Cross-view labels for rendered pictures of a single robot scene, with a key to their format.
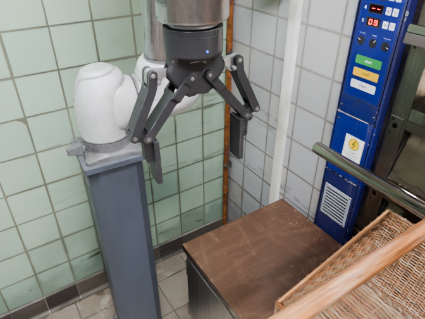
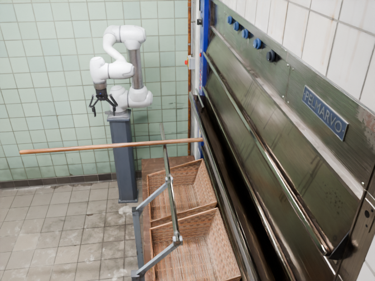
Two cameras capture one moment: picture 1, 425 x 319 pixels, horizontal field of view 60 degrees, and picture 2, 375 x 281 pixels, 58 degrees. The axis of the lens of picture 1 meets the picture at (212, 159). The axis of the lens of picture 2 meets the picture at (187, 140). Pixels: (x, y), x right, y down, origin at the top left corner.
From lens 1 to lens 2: 2.06 m
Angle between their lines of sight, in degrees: 22
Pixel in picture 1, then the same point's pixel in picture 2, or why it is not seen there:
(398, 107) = not seen: hidden behind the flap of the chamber
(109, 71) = (119, 89)
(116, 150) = (118, 115)
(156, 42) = (133, 82)
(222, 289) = (143, 174)
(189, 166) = (169, 135)
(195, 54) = (98, 93)
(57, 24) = not seen: hidden behind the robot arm
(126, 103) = (122, 100)
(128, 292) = (120, 173)
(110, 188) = (115, 128)
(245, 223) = (170, 159)
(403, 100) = not seen: hidden behind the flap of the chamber
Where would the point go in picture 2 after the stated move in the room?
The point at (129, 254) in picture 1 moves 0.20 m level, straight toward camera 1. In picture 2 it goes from (121, 156) to (115, 168)
